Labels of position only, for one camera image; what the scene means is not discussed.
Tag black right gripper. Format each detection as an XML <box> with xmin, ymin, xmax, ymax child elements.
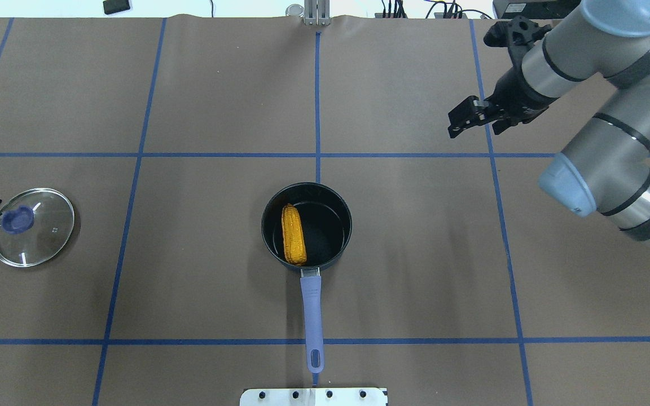
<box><xmin>448</xmin><ymin>68</ymin><xmax>557</xmax><ymax>139</ymax></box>

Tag glass pot lid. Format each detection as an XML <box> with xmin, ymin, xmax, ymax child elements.
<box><xmin>0</xmin><ymin>188</ymin><xmax>76</xmax><ymax>268</ymax></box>

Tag yellow corn cob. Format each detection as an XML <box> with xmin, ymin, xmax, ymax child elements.
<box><xmin>280</xmin><ymin>204</ymin><xmax>308</xmax><ymax>266</ymax></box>

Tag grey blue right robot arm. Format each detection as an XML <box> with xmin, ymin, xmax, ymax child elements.
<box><xmin>448</xmin><ymin>1</ymin><xmax>650</xmax><ymax>247</ymax></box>

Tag dark blue pot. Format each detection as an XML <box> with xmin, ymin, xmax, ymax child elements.
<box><xmin>260</xmin><ymin>182</ymin><xmax>353</xmax><ymax>376</ymax></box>

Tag small black square pad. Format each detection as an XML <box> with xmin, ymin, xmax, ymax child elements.
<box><xmin>102</xmin><ymin>0</ymin><xmax>131</xmax><ymax>15</ymax></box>

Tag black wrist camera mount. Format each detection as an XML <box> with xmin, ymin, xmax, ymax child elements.
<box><xmin>483</xmin><ymin>16</ymin><xmax>553</xmax><ymax>66</ymax></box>

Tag aluminium frame post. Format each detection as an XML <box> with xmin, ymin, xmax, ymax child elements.
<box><xmin>302</xmin><ymin>0</ymin><xmax>332</xmax><ymax>27</ymax></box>

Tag white camera stand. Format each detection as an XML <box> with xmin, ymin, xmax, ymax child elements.
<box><xmin>239</xmin><ymin>386</ymin><xmax>389</xmax><ymax>405</ymax></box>

